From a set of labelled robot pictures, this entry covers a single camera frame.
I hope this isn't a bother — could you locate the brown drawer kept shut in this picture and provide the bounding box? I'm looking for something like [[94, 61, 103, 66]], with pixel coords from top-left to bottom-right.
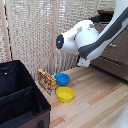
[[90, 56, 128, 81]]

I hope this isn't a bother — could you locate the black fabric storage bin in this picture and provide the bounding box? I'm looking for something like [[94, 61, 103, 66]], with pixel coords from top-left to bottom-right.
[[0, 59, 52, 128]]

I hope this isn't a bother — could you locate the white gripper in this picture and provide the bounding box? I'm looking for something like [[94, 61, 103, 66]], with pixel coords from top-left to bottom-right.
[[77, 57, 91, 68]]

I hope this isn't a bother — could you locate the silver bar handle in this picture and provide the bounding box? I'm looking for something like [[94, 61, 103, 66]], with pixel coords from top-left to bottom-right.
[[108, 42, 118, 48]]

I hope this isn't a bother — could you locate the woven folding screen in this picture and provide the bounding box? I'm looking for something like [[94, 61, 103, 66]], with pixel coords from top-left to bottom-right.
[[0, 0, 116, 82]]

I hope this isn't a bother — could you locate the yellow red snack box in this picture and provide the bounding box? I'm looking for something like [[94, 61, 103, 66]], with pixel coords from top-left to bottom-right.
[[37, 68, 57, 97]]

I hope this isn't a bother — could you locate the blue plastic bowl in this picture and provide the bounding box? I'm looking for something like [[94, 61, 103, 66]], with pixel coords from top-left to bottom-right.
[[53, 72, 71, 87]]

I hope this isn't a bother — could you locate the yellow plastic bowl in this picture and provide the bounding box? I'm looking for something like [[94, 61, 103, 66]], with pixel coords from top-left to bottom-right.
[[55, 86, 76, 104]]

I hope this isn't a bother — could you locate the dark-framed brown drawer cabinet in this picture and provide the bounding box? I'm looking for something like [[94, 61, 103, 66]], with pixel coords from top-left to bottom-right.
[[89, 9, 128, 82]]

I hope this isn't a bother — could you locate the brown drawer with grasped handle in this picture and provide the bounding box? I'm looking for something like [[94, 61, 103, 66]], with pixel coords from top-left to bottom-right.
[[94, 22, 128, 63]]

